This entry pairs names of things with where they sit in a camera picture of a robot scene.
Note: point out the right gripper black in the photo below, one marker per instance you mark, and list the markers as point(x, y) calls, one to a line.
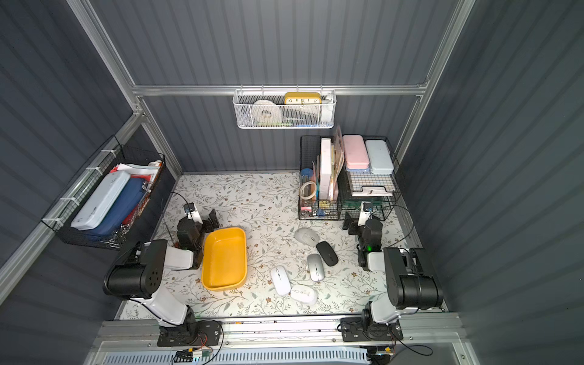
point(359, 226)

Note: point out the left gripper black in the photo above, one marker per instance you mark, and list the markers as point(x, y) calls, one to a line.
point(201, 223)

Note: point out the black mouse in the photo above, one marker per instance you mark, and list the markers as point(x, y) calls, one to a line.
point(327, 253)

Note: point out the grey egg-shaped mouse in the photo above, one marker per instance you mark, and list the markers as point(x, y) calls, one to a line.
point(307, 237)

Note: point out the silver mouse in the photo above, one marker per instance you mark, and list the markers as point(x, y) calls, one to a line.
point(315, 267)

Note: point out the white rounded mouse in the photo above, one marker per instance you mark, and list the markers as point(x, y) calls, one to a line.
point(303, 294)

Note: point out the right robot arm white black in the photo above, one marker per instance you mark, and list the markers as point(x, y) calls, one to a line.
point(411, 284)

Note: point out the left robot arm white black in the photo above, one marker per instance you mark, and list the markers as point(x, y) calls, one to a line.
point(137, 274)

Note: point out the yellow plastic storage box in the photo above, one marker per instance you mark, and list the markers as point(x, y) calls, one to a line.
point(224, 265)

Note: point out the white box upright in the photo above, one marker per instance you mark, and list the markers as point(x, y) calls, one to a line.
point(325, 168)

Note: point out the pink pencil case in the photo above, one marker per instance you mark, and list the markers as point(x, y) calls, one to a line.
point(356, 156)

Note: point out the light blue pencil case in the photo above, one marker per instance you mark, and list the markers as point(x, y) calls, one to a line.
point(380, 157)

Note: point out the navy blue case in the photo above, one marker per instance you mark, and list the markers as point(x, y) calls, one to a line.
point(124, 205)

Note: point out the white flat case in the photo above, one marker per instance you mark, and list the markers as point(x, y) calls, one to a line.
point(97, 206)

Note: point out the white tape roll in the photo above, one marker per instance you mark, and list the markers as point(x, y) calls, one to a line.
point(266, 112)

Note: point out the yellow clock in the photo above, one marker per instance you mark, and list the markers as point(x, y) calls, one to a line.
point(302, 98)

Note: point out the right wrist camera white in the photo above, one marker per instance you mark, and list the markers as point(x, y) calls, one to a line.
point(366, 209)

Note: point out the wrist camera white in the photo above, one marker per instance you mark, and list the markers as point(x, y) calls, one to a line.
point(366, 209)
point(192, 212)

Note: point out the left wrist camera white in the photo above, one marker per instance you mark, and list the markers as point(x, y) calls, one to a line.
point(192, 212)

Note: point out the black wire desk organizer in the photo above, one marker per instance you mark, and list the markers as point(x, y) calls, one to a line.
point(352, 188)

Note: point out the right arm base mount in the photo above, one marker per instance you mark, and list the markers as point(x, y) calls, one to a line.
point(353, 329)

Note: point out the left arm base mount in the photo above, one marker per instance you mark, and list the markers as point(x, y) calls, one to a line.
point(194, 334)

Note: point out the black wire side basket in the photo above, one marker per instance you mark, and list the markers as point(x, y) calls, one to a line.
point(145, 164)

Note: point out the white wire wall basket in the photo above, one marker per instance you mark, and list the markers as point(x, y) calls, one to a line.
point(293, 116)

